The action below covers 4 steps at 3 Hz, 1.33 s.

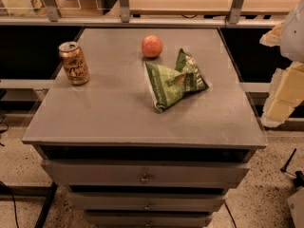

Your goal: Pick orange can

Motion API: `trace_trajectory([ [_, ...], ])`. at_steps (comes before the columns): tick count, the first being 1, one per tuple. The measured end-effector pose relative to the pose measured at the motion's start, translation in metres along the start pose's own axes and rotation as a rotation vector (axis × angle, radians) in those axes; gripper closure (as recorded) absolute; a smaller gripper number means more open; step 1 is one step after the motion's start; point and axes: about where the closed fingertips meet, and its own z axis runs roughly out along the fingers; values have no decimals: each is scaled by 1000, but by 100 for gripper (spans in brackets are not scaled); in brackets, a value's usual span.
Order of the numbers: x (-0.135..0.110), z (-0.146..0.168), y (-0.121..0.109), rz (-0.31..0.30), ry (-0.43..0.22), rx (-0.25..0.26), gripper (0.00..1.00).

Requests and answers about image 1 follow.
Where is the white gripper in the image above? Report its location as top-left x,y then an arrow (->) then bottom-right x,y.
259,0 -> 304,127

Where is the orange soda can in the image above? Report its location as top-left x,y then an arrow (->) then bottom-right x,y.
59,41 -> 89,86

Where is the green chip bag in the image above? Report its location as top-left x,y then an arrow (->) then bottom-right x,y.
143,48 -> 210,113

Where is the black antenna device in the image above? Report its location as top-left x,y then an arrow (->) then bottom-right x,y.
279,147 -> 304,187

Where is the red apple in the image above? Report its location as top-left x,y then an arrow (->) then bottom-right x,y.
142,35 -> 162,58

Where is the white box on floor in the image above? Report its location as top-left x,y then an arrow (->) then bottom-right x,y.
287,188 -> 304,228

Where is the grey drawer cabinet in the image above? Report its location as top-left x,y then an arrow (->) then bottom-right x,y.
21,28 -> 268,228

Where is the middle cabinet drawer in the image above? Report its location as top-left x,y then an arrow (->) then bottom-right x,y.
67,192 -> 225,212

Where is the cabinet drawer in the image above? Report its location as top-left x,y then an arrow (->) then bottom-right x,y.
41,160 -> 249,189
84,211 -> 212,228
67,192 -> 225,212

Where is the bottom cabinet drawer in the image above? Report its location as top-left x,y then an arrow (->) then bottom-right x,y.
84,211 -> 212,228

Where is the top cabinet drawer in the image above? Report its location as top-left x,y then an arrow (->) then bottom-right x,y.
41,160 -> 249,189

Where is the metal railing frame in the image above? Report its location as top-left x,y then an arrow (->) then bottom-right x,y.
0,0 -> 304,29

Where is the black cable on floor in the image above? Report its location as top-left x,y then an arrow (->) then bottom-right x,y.
0,180 -> 21,228

